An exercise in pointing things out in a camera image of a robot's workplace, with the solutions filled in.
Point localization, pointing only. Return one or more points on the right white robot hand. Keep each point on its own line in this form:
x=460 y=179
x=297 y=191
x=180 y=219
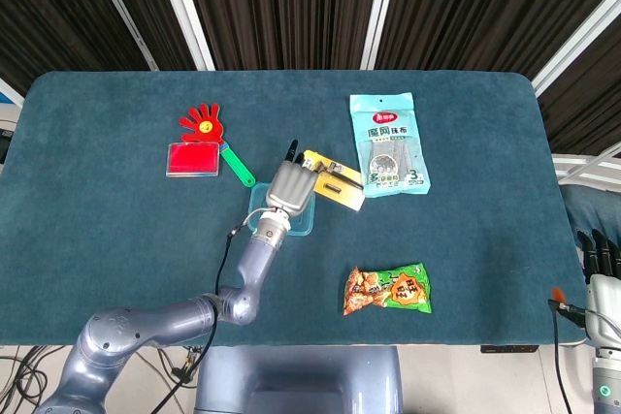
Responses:
x=606 y=302

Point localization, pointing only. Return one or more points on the razor in yellow blister pack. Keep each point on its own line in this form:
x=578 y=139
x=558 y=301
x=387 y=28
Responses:
x=339 y=191

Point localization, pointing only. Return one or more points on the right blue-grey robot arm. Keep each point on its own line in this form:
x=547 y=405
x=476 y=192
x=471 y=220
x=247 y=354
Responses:
x=607 y=385

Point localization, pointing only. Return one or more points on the black table control panel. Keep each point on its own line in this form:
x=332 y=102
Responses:
x=509 y=349

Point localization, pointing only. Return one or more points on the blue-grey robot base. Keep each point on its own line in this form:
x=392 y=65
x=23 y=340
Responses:
x=291 y=375

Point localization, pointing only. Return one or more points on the white metal post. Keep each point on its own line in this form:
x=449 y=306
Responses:
x=184 y=11
x=381 y=11
x=572 y=41

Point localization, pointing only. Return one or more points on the red rectangular flat case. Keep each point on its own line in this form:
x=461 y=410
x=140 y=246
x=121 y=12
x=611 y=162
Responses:
x=193 y=159

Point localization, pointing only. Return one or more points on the white metal frame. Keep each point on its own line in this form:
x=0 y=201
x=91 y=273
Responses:
x=582 y=167

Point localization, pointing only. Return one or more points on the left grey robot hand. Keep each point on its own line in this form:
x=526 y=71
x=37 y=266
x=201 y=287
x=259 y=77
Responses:
x=291 y=186

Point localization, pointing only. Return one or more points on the black power plug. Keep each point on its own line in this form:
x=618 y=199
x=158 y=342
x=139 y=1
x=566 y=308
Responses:
x=184 y=368

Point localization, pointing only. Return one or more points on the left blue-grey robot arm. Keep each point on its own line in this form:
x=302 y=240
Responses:
x=145 y=327

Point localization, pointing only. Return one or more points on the dark brown pleated curtain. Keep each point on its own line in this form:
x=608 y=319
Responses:
x=291 y=7

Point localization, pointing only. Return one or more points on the light blue cleaning cloth package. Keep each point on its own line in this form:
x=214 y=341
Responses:
x=383 y=108

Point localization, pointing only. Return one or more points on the thin grey metal post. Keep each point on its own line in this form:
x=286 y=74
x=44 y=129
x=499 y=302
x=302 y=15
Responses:
x=121 y=11

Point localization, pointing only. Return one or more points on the teal table cloth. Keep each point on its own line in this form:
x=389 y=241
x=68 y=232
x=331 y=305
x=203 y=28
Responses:
x=291 y=94

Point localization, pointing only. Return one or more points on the blue translucent plastic lid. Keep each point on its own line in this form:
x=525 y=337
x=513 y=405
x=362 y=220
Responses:
x=305 y=227

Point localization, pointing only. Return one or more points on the teal covered side table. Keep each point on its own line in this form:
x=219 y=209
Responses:
x=592 y=205

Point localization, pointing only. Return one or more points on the green orange snack bag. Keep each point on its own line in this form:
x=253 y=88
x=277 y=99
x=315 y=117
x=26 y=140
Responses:
x=402 y=293

